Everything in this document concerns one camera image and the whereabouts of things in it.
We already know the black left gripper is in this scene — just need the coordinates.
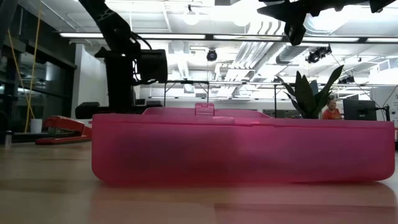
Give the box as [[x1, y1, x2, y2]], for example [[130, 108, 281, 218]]
[[95, 46, 141, 110]]

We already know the black ceiling camera rig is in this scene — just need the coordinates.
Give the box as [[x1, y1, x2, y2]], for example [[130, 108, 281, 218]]
[[305, 45, 333, 65]]

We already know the snake plant in white pot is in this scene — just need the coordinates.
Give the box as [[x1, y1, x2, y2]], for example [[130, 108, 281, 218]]
[[276, 64, 345, 119]]

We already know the person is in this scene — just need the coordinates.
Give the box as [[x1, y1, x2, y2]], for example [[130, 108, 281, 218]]
[[322, 98, 343, 121]]

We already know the pink translucent pencil case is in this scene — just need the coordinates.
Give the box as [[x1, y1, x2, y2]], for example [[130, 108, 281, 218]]
[[91, 102, 396, 184]]

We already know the red stapler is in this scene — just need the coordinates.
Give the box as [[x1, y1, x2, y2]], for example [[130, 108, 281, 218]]
[[35, 115, 93, 146]]

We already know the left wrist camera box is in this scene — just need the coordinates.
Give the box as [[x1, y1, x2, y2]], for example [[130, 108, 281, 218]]
[[136, 49, 169, 84]]

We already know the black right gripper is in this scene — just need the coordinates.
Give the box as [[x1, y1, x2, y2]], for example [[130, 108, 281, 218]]
[[257, 0, 315, 22]]

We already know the white cup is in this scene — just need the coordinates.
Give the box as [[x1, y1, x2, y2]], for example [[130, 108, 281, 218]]
[[30, 118, 43, 134]]

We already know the black computer monitor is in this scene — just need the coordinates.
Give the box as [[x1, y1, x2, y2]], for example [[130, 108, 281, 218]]
[[343, 98, 377, 121]]

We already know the overhead light bar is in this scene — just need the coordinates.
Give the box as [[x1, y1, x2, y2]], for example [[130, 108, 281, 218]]
[[58, 32, 398, 44]]

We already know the yellow cord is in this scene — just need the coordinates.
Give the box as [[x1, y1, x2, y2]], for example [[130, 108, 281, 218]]
[[6, 29, 34, 121], [24, 0, 43, 133]]

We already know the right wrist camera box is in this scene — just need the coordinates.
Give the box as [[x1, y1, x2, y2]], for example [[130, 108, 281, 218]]
[[284, 20, 308, 47]]

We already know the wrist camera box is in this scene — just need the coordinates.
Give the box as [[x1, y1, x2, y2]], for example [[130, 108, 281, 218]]
[[284, 20, 308, 47], [136, 49, 169, 84]]

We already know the black folding table frame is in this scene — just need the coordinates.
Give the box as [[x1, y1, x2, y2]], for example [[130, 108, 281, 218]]
[[163, 80, 211, 108]]

